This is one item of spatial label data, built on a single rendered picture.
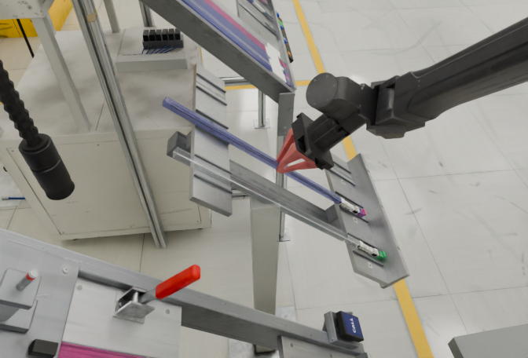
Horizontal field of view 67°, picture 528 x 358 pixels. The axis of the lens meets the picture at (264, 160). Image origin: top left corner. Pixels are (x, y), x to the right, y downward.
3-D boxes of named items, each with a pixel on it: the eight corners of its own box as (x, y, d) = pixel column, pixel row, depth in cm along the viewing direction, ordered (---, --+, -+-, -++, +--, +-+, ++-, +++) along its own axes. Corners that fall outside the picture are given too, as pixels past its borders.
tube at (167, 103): (359, 212, 90) (363, 210, 89) (361, 217, 89) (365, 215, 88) (163, 100, 63) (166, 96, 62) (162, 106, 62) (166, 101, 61)
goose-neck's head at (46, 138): (78, 180, 27) (53, 129, 24) (72, 201, 26) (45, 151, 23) (51, 182, 27) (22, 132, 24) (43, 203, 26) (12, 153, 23)
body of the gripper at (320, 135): (302, 156, 67) (336, 130, 63) (293, 117, 74) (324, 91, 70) (326, 173, 70) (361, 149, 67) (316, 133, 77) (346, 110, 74)
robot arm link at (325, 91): (408, 138, 61) (414, 85, 63) (373, 115, 53) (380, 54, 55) (341, 141, 69) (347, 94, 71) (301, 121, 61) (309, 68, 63)
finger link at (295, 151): (265, 173, 72) (305, 143, 67) (262, 145, 77) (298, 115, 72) (291, 188, 75) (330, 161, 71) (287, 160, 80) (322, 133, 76)
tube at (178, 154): (378, 254, 85) (383, 252, 84) (380, 260, 84) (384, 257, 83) (173, 151, 58) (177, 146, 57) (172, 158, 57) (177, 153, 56)
